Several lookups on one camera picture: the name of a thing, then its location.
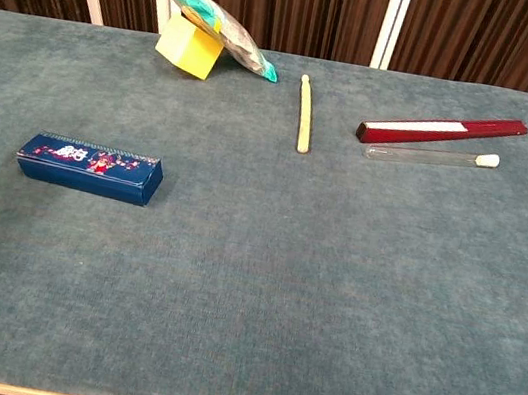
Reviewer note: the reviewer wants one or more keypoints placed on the glass test tube white stopper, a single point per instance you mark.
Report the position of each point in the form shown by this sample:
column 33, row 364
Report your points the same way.
column 423, row 156

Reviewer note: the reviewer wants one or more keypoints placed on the yellow cube box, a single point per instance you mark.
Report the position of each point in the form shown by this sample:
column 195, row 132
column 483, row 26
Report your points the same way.
column 187, row 50

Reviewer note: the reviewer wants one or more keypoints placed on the teal fabric table cover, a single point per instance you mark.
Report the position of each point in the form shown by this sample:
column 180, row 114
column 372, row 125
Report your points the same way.
column 282, row 271

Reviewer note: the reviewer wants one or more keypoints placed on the wooden drumstick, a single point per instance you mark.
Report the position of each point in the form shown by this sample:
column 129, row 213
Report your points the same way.
column 304, row 118

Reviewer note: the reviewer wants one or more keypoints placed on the dark red flat case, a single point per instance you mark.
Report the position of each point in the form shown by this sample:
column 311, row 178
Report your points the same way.
column 406, row 132

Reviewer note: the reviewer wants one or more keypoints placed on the blue printed glasses case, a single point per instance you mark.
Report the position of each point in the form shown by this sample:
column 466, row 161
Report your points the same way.
column 90, row 176

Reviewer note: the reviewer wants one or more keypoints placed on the teal plastic snack bag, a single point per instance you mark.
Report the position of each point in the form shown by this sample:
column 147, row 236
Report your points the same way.
column 231, row 32

